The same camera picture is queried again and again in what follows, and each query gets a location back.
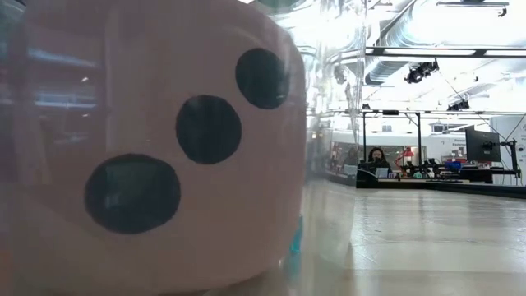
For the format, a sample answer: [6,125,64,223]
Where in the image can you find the black computer monitor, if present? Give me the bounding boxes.
[464,127,502,164]

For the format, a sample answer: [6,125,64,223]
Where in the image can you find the whiteboard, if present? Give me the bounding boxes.
[488,114,526,187]

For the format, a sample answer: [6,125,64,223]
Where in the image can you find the black overhead camera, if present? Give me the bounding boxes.
[404,59,440,85]

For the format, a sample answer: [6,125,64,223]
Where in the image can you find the large pink foam die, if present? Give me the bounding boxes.
[7,0,308,295]

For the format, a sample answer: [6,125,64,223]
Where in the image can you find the red desk lamp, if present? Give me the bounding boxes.
[394,146,416,173]

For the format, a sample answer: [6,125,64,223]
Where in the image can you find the person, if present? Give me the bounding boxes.
[367,146,394,178]

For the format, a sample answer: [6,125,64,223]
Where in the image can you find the small teal die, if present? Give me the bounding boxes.
[288,216,304,255]

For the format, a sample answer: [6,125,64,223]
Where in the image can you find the clear plastic bin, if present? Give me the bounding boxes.
[0,0,367,296]

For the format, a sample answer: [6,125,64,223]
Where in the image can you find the silver ceiling duct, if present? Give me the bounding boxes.
[363,24,416,86]

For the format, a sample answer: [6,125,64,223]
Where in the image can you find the black gantry frame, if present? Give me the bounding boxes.
[360,108,526,167]

